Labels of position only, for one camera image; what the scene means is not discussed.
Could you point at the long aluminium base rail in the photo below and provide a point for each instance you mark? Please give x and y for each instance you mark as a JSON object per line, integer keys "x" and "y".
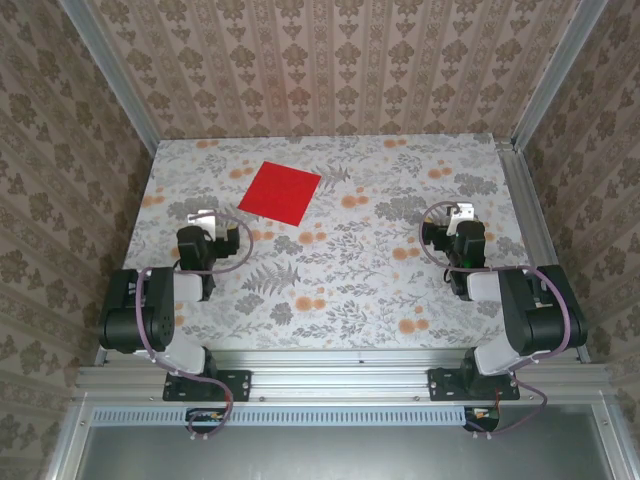
{"x": 340, "y": 375}

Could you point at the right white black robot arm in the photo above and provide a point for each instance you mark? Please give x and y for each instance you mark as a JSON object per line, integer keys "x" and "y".
{"x": 540, "y": 325}

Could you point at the grey metal panel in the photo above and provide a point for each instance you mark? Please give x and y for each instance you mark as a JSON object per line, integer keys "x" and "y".
{"x": 325, "y": 455}

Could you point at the red paper sheet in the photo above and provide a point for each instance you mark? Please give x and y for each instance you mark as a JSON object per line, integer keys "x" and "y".
{"x": 280, "y": 192}

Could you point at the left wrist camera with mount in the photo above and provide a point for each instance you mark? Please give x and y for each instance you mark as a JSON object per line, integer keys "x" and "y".
{"x": 202, "y": 220}

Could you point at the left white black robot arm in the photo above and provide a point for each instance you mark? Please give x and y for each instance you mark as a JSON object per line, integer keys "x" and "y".
{"x": 160, "y": 320}

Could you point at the aluminium upright post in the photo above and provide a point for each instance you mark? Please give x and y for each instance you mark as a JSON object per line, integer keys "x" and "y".
{"x": 114, "y": 75}
{"x": 555, "y": 75}

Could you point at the aluminium side rail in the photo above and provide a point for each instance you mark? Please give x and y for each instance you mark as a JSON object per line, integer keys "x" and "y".
{"x": 534, "y": 225}

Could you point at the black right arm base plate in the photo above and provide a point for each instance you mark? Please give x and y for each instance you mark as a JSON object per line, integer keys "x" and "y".
{"x": 445, "y": 385}

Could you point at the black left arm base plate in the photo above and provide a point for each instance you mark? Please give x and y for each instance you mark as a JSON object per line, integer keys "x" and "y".
{"x": 235, "y": 385}

